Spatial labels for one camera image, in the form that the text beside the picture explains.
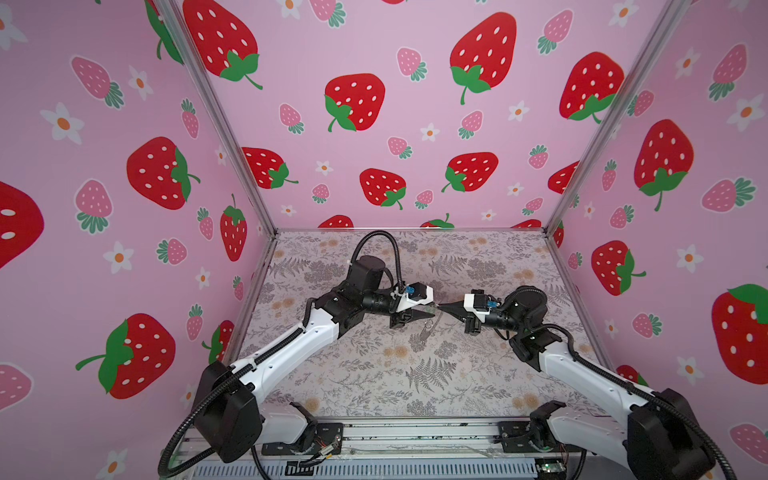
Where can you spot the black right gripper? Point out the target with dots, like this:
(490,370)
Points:
(472,324)

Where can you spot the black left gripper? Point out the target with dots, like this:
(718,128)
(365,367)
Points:
(399,319)

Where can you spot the clear acrylic keyring holder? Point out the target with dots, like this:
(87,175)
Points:
(427,330)

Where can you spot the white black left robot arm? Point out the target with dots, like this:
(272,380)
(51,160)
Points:
(231,415)

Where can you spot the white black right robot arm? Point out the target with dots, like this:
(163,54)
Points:
(653,434)

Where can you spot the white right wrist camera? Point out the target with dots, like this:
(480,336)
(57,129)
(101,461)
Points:
(479,304)

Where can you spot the aluminium front rail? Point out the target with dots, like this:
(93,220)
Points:
(420,438)

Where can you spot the perforated grey cable duct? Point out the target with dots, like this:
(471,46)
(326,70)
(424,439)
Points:
(515,468)

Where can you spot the aluminium corner post right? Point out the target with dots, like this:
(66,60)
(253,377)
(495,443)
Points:
(659,35)

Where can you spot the aluminium corner post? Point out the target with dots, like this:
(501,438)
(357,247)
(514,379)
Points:
(183,41)
(659,35)

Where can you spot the aluminium corner post left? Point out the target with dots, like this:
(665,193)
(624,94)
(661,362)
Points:
(183,41)

